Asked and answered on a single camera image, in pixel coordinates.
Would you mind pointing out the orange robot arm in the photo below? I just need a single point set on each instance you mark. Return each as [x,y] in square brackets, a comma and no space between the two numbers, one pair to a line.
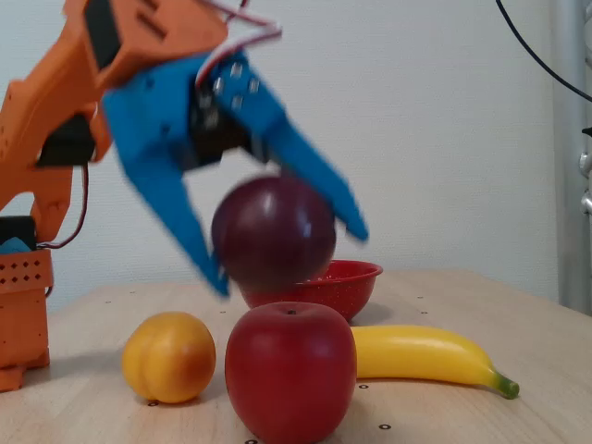
[46,92]

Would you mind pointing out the red toy apple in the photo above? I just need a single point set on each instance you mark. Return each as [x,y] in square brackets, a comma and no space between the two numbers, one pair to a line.
[290,374]

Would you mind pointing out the orange yellow toy apricot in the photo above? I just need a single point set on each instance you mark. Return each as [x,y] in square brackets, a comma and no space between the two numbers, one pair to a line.
[168,358]

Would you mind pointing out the yellow toy banana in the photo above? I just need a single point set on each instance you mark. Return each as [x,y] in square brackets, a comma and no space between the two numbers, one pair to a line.
[416,353]

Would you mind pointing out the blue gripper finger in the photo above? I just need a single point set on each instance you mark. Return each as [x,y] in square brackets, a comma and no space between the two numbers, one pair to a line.
[300,152]

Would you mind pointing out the red speckled enamel bowl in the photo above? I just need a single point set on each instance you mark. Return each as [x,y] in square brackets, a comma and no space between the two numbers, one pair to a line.
[344,287]

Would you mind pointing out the silver metal clamp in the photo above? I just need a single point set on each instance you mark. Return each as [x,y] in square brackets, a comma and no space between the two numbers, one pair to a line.
[586,199]

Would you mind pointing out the blue gripper black motor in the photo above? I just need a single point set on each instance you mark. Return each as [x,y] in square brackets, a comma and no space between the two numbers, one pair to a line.
[154,122]

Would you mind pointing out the dark purple toy plum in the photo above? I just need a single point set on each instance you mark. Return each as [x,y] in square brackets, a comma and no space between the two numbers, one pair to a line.
[273,231]

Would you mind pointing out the grey metal stand post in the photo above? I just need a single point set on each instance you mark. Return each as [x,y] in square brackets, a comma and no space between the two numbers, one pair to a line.
[566,208]

